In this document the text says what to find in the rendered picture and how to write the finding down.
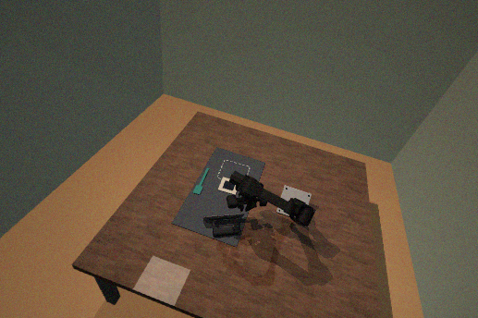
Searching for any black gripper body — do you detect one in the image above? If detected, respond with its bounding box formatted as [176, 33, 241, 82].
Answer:
[227, 194, 267, 209]

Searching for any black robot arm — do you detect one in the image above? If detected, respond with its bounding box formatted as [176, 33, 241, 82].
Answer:
[229, 171, 315, 226]

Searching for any green flat trowel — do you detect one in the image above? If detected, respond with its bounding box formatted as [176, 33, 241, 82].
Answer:
[193, 168, 209, 195]

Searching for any beige square tile with dark centre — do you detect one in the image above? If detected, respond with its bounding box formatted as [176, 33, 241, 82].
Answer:
[218, 177, 237, 195]

